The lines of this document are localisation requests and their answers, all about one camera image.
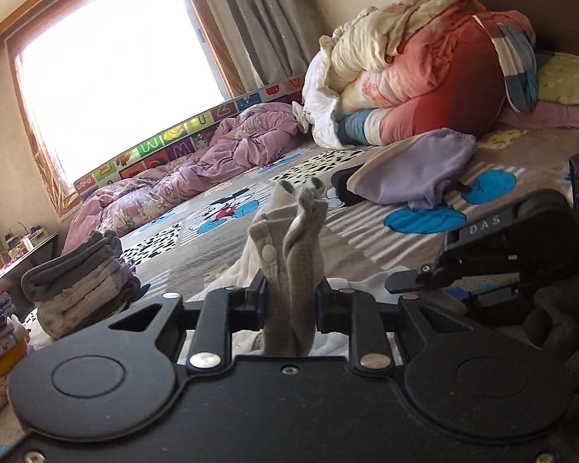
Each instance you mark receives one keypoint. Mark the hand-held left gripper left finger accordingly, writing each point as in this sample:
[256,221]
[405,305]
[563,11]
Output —
[258,299]

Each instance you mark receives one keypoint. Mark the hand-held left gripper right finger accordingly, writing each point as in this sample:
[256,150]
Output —
[324,306]

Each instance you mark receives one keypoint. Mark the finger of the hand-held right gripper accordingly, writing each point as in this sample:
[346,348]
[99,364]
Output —
[410,282]
[497,304]

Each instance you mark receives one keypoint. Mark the grey and white quilted garment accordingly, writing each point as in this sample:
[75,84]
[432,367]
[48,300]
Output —
[289,260]

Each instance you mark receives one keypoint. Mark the person's right hand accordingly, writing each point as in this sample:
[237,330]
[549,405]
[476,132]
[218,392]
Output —
[574,328]

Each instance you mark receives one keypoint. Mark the cartoon mouse printed blanket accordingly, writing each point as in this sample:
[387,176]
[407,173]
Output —
[366,231]

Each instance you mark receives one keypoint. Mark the lilac garment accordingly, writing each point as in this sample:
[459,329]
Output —
[415,169]

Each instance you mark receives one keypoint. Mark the black cloth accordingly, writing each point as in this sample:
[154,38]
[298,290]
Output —
[342,185]

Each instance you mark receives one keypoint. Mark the purple duvet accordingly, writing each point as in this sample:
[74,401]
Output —
[231,154]

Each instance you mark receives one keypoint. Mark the white lilac-edged folded garment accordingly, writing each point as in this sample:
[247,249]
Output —
[101,289]

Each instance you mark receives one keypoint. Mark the yellow-green pillow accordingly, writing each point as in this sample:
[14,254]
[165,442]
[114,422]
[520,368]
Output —
[569,79]

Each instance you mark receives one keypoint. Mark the cream folded garment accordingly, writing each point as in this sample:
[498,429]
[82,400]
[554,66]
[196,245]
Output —
[82,318]

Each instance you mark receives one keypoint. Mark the colourful alphabet foam mat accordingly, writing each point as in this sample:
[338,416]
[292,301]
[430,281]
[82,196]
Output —
[173,142]

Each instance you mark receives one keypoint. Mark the pink and red quilt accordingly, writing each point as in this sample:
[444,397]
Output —
[444,87]

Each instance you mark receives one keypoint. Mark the grey folded garment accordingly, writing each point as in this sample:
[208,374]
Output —
[72,265]

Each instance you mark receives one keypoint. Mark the white quilt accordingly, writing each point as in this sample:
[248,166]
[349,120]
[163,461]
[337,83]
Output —
[323,101]

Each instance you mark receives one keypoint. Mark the dark desk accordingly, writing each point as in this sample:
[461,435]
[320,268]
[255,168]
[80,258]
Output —
[29,255]

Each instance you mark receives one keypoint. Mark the cream quilt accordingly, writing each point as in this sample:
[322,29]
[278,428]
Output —
[391,48]

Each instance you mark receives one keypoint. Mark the orange sheer curtain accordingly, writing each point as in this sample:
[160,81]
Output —
[53,173]

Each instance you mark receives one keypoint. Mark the desk clutter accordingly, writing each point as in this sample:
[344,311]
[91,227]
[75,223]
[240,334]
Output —
[19,243]

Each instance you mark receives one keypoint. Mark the floral folded garment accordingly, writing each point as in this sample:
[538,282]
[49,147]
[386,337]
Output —
[0,347]

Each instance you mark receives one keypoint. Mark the yellow folded sweater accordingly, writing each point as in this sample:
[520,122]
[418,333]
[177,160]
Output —
[2,371]

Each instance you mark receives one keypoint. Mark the window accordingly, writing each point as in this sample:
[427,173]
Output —
[116,67]

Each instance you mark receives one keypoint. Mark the grey curtain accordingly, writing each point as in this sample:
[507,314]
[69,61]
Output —
[265,14]

